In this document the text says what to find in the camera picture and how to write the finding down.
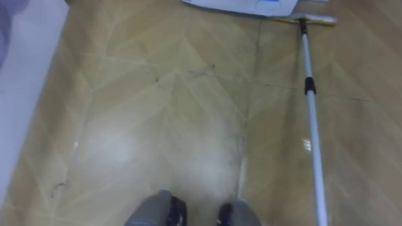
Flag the white mop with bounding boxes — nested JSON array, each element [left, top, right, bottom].
[[271, 13, 338, 226]]

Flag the white appliance with blue mark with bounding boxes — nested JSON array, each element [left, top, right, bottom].
[[181, 0, 300, 18]]

